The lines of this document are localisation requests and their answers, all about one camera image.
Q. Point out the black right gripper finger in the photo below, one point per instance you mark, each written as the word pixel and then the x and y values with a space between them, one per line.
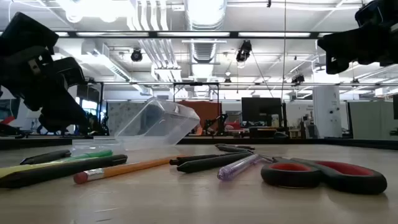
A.
pixel 342 42
pixel 342 60

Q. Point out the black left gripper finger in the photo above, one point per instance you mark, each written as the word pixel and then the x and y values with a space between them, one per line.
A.
pixel 62 115

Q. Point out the short black marker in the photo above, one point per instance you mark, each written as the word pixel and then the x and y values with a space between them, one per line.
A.
pixel 46 156

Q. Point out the long thick black pen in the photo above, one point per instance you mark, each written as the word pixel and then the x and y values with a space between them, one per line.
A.
pixel 62 170

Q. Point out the yellow highlighter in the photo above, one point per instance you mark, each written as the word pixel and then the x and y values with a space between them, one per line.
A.
pixel 18 169

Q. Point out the yellow pencil with red eraser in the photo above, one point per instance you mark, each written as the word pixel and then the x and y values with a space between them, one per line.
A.
pixel 124 169

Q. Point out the clear plastic supply box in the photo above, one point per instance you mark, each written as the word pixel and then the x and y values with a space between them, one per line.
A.
pixel 155 124

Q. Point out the black and red scissors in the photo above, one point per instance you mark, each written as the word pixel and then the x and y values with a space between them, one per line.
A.
pixel 326 175

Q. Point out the slim black pen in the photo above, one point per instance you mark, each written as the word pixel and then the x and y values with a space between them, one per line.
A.
pixel 231 149
pixel 239 146

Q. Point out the thin black pen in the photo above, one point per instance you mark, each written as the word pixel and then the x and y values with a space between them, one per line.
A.
pixel 192 158

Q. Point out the transparent purple pen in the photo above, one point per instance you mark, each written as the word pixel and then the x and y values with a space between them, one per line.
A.
pixel 236 168

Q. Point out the matte black pen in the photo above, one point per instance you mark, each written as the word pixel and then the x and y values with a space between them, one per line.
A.
pixel 214 162

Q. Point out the black background robot arm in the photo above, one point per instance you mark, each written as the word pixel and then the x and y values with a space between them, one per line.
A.
pixel 216 124

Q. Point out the black ceiling spotlight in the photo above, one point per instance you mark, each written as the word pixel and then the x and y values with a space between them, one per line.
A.
pixel 243 51
pixel 298 78
pixel 136 55

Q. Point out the white round column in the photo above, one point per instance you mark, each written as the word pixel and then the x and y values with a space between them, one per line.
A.
pixel 326 112

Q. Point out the black and red background equipment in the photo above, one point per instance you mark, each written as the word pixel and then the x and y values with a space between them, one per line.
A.
pixel 9 127

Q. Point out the black monitor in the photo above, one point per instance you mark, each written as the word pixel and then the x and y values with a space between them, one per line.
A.
pixel 261 112

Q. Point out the grey partition wall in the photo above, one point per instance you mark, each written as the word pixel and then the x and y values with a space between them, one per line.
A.
pixel 370 119

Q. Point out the black table edge rail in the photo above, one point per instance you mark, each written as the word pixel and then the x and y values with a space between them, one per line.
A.
pixel 280 141

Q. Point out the black metal frame stand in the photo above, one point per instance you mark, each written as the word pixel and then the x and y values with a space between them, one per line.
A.
pixel 196 84

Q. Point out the silver ventilation duct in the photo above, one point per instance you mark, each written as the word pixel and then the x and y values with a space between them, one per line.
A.
pixel 203 21

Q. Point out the orange partition wall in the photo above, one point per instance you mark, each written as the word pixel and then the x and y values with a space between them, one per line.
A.
pixel 208 112

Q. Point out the black overhead frame beam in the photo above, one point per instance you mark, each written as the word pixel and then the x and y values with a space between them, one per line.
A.
pixel 192 34

